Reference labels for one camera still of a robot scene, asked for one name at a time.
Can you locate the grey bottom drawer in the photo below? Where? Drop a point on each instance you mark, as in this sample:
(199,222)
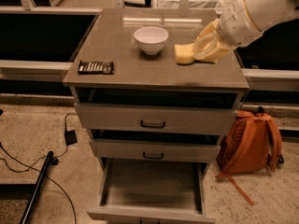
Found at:
(151,192)

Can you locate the grey drawer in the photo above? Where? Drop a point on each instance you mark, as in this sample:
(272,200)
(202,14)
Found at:
(154,146)
(190,112)
(151,192)

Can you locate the grey middle drawer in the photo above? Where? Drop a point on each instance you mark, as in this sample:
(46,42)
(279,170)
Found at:
(154,146)

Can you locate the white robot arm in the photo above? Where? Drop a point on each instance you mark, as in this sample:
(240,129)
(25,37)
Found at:
(240,24)

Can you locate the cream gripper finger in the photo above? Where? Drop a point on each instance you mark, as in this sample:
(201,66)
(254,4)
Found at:
(212,53)
(198,44)

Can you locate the orange backpack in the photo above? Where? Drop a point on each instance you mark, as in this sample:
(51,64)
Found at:
(253,142)

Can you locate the black power adapter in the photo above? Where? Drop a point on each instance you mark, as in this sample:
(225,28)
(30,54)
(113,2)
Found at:
(70,137)

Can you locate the yellow sponge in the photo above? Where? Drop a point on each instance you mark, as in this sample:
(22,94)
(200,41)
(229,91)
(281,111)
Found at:
(184,54)

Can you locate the grey drawer cabinet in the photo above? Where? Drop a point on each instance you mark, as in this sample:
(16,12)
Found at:
(112,40)

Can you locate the white ceramic bowl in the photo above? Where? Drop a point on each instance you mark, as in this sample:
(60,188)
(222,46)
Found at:
(151,39)

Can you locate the grey top drawer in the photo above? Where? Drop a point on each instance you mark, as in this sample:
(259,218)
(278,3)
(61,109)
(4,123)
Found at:
(190,112)

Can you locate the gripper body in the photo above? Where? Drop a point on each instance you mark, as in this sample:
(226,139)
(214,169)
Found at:
(237,24)

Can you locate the black snack packet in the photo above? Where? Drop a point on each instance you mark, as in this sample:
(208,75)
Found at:
(96,68)

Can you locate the black metal pole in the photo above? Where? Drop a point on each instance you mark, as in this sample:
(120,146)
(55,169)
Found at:
(38,185)

